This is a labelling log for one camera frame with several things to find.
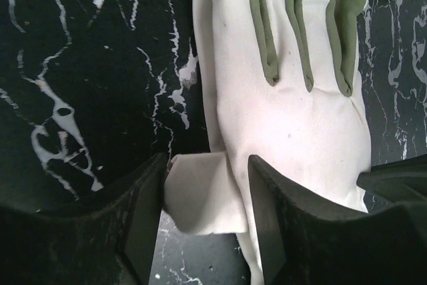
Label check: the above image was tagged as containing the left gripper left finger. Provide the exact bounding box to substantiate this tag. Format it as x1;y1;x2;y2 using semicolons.
1;154;167;284

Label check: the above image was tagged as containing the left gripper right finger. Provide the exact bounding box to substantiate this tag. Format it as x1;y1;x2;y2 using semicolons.
248;156;426;284

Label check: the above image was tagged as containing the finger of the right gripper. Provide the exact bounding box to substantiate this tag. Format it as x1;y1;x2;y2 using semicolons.
357;156;426;203

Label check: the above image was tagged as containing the edge work glove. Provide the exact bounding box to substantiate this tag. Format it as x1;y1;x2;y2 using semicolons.
164;0;371;284

